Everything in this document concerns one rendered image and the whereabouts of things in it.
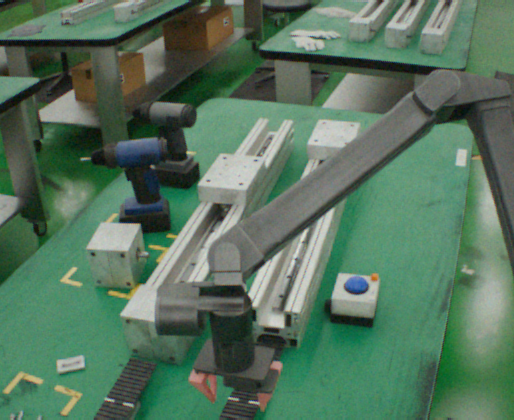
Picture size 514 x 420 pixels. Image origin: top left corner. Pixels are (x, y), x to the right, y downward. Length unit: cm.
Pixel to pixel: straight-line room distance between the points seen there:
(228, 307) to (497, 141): 44
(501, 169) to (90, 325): 79
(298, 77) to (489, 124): 201
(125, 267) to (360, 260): 49
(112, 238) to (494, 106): 78
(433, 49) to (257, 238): 206
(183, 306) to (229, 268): 8
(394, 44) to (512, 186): 199
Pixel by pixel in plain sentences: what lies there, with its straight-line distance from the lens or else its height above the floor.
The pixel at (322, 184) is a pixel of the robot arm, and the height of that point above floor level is 115.
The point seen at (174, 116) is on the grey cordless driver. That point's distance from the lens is 154.
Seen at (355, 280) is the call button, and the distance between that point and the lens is 115.
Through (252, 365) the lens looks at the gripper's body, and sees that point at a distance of 88.
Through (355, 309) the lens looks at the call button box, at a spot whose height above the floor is 82.
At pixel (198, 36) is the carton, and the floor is 34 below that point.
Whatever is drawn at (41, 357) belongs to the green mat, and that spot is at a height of 78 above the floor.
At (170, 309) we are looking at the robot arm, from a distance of 82.
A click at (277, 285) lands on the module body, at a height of 82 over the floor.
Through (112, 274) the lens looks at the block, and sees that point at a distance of 128.
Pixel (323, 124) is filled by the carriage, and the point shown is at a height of 90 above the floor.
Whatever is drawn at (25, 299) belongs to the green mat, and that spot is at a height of 78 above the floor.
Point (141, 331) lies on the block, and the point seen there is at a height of 85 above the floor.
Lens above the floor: 155
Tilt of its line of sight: 31 degrees down
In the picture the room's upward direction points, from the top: 3 degrees counter-clockwise
